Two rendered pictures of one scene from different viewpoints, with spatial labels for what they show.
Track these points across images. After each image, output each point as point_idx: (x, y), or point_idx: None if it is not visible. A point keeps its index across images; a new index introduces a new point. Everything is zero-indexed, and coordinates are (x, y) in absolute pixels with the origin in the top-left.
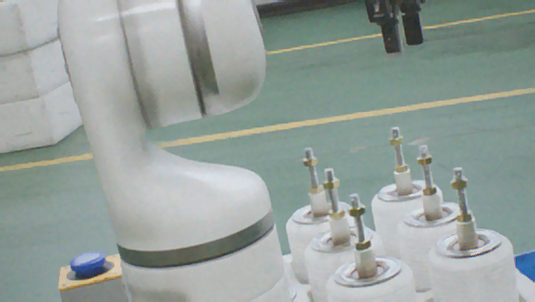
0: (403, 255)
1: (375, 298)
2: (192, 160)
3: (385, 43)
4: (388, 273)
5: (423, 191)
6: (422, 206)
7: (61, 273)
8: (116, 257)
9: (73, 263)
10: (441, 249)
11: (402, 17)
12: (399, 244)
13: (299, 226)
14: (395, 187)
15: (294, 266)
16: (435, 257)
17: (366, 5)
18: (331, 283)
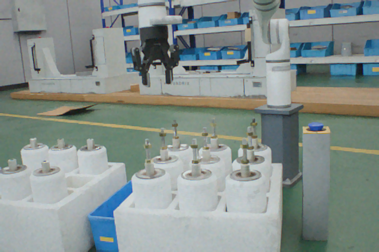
0: (183, 171)
1: None
2: (275, 51)
3: (172, 76)
4: (210, 145)
5: (167, 147)
6: (161, 162)
7: (328, 130)
8: (305, 131)
9: (321, 123)
10: (186, 147)
11: (148, 73)
12: (181, 168)
13: (212, 172)
14: (150, 175)
15: (217, 199)
16: (190, 148)
17: (178, 58)
18: (228, 148)
